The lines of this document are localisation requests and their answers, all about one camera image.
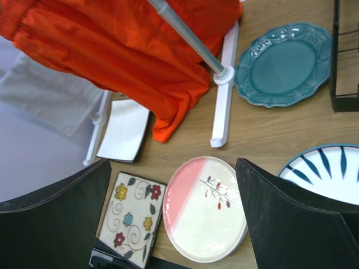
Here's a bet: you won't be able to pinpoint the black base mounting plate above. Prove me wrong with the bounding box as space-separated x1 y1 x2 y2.
89 238 187 269

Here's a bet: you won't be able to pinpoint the grey towel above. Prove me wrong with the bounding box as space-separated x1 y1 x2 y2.
1 53 103 136

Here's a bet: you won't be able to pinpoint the flower pattern square plate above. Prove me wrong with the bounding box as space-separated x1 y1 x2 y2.
99 172 167 268

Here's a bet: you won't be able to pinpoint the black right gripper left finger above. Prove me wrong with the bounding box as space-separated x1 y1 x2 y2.
1 160 112 268

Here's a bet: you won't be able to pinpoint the blue striped round plate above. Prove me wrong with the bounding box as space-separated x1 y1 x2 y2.
278 143 358 205

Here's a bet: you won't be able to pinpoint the orange shorts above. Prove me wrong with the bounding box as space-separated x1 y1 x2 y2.
0 0 244 143

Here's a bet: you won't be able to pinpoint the black wire dish rack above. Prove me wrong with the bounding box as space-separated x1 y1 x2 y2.
329 1 358 112

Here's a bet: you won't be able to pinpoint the teal scalloped ceramic plate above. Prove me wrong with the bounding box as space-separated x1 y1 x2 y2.
234 22 333 108

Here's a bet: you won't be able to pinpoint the white clothes rack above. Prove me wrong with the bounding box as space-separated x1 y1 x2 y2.
83 1 239 166

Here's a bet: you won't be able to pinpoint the pink round plate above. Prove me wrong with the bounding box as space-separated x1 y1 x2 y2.
162 156 248 263

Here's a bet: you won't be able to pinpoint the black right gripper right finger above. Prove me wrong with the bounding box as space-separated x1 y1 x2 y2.
236 158 358 268

